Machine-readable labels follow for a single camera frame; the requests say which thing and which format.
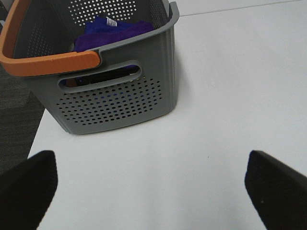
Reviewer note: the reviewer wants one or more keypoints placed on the purple towel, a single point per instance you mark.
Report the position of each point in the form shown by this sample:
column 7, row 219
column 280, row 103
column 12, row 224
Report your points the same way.
column 93, row 40

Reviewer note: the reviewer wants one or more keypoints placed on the orange basket handle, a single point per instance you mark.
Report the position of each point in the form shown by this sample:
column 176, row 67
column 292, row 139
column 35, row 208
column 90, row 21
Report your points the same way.
column 36, row 57

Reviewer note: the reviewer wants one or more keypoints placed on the blue towel with label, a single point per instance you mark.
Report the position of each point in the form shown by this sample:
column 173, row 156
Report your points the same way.
column 101, row 25

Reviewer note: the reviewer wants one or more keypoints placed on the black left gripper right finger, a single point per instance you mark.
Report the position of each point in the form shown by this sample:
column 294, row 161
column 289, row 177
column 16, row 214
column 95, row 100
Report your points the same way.
column 277, row 192

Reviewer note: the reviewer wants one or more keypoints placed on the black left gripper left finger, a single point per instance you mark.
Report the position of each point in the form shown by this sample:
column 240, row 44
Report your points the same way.
column 27, row 190

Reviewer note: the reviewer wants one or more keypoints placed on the grey perforated plastic basket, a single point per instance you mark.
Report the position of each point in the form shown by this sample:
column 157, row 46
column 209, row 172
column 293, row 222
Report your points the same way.
column 134, row 81

